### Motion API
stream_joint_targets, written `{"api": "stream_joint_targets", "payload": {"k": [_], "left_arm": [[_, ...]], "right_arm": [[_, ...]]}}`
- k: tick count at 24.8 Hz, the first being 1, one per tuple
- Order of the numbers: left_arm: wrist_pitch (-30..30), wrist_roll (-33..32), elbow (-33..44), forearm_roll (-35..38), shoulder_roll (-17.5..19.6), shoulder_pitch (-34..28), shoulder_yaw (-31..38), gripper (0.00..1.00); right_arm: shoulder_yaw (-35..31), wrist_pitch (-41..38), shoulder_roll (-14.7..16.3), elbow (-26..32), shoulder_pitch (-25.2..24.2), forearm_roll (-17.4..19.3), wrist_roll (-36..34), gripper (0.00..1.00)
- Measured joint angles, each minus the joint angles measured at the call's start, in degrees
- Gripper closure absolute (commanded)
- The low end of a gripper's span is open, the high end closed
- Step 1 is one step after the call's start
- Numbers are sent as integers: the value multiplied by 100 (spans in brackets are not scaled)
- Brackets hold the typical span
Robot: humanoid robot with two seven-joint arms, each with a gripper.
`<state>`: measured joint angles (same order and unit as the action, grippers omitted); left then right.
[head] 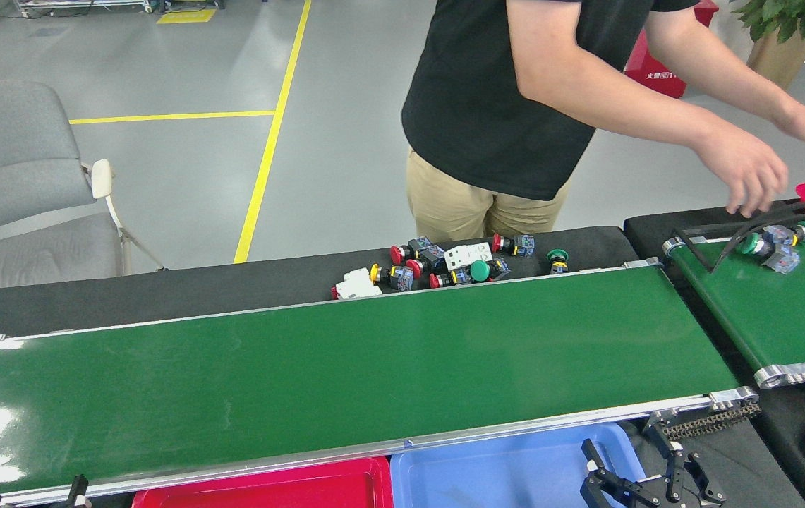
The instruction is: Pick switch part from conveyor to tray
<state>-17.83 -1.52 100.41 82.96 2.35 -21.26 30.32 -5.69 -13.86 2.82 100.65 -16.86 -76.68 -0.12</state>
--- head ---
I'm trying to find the red mushroom push button switch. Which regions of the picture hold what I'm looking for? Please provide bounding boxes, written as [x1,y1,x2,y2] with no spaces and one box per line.
[429,268,472,289]
[492,233,535,258]
[406,246,447,279]
[389,238,432,265]

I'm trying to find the white circuit breaker red levers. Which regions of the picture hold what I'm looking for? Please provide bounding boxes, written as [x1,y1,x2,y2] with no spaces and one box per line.
[444,242,493,272]
[332,268,383,301]

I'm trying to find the yellow mushroom push button switch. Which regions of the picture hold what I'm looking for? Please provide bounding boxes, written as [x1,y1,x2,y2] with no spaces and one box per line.
[370,263,415,292]

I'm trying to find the short green conveyor belt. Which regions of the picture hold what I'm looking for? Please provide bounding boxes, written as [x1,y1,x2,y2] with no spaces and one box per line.
[662,233,805,390]

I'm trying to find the long green conveyor belt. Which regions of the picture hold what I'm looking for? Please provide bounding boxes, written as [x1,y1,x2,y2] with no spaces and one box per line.
[0,265,761,505]

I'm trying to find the person's right hand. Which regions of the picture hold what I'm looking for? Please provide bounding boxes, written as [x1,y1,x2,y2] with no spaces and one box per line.
[695,121,789,218]

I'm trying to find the blue plastic bin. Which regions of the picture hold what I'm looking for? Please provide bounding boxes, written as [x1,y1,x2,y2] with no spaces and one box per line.
[389,422,646,508]

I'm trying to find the red plastic bin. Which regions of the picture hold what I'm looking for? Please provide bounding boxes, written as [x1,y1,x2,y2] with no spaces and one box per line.
[132,456,394,508]

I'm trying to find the grey padded chair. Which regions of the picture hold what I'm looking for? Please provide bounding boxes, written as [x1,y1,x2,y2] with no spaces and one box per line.
[0,79,167,294]

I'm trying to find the red fire extinguisher box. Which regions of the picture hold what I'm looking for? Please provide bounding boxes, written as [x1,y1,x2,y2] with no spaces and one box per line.
[624,0,719,98]

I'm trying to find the person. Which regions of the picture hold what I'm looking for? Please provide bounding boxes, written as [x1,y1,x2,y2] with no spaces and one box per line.
[401,0,701,244]

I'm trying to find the potted plant brass pot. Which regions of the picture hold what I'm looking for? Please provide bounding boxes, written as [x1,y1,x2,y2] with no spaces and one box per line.
[730,0,805,91]

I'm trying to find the black conveyor drive chain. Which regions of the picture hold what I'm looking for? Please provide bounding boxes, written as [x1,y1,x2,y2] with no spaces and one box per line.
[663,402,761,438]

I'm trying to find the black guide frame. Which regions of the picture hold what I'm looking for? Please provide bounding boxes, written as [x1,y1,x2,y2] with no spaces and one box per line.
[670,198,805,274]

